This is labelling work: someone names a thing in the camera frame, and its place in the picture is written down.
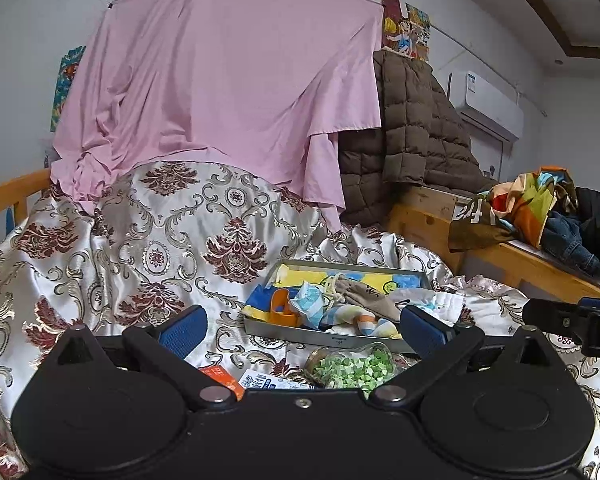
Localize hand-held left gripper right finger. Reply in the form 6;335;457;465
367;305;561;409

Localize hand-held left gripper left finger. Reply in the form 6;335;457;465
45;305;238;411

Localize white gauze cloth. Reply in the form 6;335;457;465
410;290;466;328

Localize striped pastel sock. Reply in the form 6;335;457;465
325;305;403;341

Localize beige drawstring pouch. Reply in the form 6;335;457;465
320;272;403;322

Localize orange plastic cup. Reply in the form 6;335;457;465
269;288;303;329

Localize grey metal tray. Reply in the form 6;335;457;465
242;259;433;356

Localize light blue printed cloth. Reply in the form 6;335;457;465
287;281;331;330

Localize blue denim jeans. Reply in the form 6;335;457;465
542;210;600;276

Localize jar of green paper stars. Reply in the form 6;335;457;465
304;342;398;391

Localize floral satin blanket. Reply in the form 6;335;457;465
0;160;600;480

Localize white orange medicine box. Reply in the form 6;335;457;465
197;364;315;402

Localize brown printed cloth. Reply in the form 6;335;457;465
448;195;516;253

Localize colorful patchwork cloth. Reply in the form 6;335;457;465
480;166;578;248

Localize yellow blue cartoon towel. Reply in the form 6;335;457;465
245;265;426;321

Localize brown puffer jacket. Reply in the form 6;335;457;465
337;49;498;226

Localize white air conditioner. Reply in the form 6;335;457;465
447;71;525;140

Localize pink bed sheet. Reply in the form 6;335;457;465
50;0;385;233

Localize wooden bed frame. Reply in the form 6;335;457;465
0;169;600;301

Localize blue orange wall poster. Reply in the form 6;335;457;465
50;46;87;133

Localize cartoon wall poster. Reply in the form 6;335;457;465
380;0;432;63

